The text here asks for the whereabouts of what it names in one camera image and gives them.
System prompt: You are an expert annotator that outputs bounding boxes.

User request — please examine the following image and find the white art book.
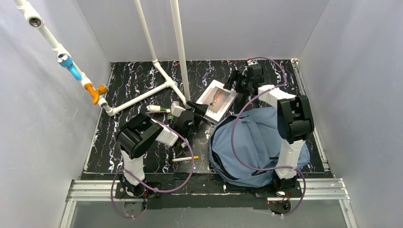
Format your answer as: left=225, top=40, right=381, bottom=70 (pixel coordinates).
left=196, top=80, right=238, bottom=124

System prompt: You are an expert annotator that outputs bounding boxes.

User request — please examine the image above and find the blue student backpack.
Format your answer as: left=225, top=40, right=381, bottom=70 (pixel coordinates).
left=208, top=106, right=311, bottom=189

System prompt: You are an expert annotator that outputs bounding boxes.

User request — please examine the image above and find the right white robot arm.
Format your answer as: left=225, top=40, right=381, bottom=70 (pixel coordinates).
left=224, top=60, right=314, bottom=191

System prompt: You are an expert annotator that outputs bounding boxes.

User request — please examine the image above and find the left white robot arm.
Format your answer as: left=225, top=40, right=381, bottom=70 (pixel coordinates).
left=116, top=101, right=209, bottom=198

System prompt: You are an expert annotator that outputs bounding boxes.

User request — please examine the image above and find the white yellow marker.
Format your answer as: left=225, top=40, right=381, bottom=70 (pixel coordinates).
left=172, top=156, right=199, bottom=162

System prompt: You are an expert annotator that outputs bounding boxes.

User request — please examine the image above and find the green white pipe fitting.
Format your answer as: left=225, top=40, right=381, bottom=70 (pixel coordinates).
left=146, top=104, right=172, bottom=114

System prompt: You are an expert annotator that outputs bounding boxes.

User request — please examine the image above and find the orange pipe valve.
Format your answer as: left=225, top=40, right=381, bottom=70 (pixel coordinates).
left=84, top=83, right=109, bottom=105

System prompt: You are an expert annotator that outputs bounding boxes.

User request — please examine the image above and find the blue pipe valve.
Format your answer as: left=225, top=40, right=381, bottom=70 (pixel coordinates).
left=57, top=53, right=82, bottom=81

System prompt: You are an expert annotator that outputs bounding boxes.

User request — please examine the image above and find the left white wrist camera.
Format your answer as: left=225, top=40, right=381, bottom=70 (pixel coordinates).
left=171, top=101, right=186, bottom=117

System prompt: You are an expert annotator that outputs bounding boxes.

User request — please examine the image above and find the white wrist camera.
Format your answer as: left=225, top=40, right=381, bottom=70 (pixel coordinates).
left=246, top=58, right=258, bottom=67
left=171, top=101, right=186, bottom=117

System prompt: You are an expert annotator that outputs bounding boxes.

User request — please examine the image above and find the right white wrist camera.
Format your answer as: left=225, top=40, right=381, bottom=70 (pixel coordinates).
left=246, top=58, right=258, bottom=67

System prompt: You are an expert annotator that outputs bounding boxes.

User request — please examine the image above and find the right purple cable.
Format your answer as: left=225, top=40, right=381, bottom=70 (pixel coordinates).
left=230, top=57, right=307, bottom=217

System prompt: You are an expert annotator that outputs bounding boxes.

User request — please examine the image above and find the purple cable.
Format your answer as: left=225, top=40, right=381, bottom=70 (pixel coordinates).
left=230, top=57, right=307, bottom=217
left=110, top=118, right=195, bottom=219

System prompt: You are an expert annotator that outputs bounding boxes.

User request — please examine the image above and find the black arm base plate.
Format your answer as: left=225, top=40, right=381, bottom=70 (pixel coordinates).
left=114, top=173, right=303, bottom=209

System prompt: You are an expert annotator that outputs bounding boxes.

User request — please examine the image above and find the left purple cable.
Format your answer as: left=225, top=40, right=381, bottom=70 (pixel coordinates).
left=110, top=118, right=195, bottom=219

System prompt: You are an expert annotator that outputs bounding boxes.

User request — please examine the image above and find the aluminium rail frame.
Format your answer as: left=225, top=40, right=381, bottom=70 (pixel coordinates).
left=60, top=178, right=358, bottom=228

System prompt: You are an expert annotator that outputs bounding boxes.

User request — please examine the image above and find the white PVC pipe frame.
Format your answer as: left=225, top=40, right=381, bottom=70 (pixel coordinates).
left=12, top=0, right=193, bottom=117

